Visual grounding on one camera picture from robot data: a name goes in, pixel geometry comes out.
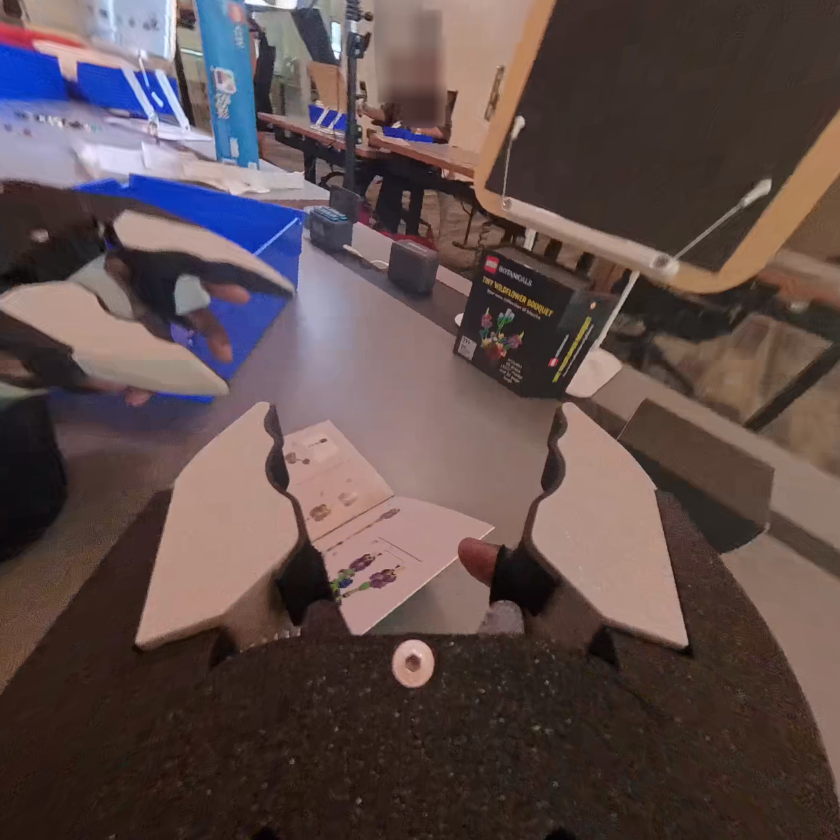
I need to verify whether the small blue plastic bin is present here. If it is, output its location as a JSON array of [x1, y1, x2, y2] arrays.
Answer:
[[0, 37, 187, 122]]

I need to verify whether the matte black box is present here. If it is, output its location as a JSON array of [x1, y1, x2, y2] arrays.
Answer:
[[617, 398, 775, 552]]

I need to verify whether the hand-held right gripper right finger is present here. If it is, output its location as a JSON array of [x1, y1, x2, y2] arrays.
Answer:
[[493, 405, 691, 651]]

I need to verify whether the black office chair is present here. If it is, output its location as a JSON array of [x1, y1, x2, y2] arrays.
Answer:
[[615, 279, 795, 384]]

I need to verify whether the black board on white stand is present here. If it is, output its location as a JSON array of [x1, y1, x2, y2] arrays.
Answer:
[[476, 0, 840, 397]]

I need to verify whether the grey desk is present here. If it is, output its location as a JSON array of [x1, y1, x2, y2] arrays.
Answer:
[[0, 132, 840, 788]]

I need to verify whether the dark charger block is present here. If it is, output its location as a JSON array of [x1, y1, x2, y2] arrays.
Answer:
[[309, 206, 355, 254]]

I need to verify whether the white instruction booklet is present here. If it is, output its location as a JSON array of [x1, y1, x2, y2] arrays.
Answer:
[[283, 420, 496, 634]]

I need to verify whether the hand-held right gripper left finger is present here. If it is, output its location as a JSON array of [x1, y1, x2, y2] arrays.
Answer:
[[136, 405, 332, 652]]

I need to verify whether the black glossy cardboard box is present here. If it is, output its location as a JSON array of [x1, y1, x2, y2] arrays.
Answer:
[[455, 247, 618, 399]]

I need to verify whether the white paper sheet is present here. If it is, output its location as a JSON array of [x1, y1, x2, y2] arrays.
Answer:
[[73, 138, 312, 195]]

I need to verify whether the blue printed carton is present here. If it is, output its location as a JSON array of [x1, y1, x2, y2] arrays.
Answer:
[[197, 0, 261, 169]]

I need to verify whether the wooden table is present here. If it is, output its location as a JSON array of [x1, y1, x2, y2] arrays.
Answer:
[[259, 112, 480, 179]]

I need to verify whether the black light stand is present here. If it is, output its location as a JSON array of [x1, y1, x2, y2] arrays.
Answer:
[[335, 0, 371, 217]]

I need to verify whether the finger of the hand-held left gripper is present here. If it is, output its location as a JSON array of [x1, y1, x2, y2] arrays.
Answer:
[[112, 210, 298, 298], [0, 280, 232, 399]]

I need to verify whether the person's left hand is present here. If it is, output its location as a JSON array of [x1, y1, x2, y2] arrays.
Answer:
[[122, 252, 258, 405]]

